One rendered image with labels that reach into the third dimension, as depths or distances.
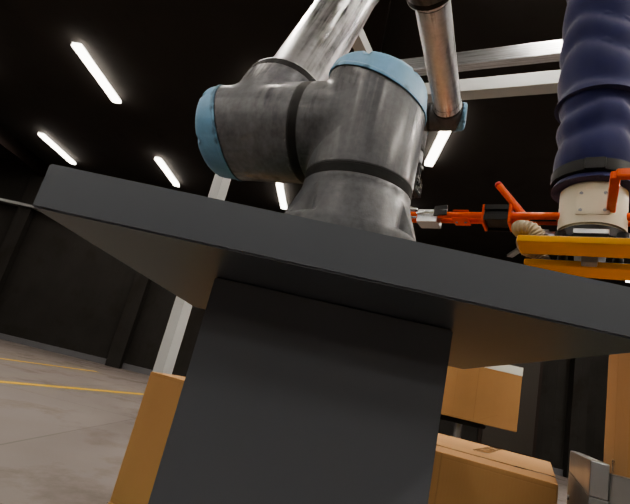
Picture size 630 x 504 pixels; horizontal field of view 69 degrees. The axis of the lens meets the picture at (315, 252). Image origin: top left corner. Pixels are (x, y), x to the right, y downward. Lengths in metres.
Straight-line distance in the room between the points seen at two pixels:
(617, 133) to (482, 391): 2.08
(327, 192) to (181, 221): 0.23
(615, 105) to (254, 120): 1.14
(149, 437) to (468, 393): 2.14
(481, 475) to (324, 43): 0.96
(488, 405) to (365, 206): 2.78
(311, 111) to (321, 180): 0.11
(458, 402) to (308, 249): 2.87
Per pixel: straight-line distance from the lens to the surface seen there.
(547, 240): 1.33
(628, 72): 1.65
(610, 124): 1.55
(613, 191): 1.33
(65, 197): 0.42
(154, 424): 1.61
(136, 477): 1.65
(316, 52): 0.85
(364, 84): 0.63
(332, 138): 0.60
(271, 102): 0.67
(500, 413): 3.28
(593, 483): 1.03
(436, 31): 1.29
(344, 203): 0.54
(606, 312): 0.40
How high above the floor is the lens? 0.63
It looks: 16 degrees up
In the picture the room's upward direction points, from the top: 13 degrees clockwise
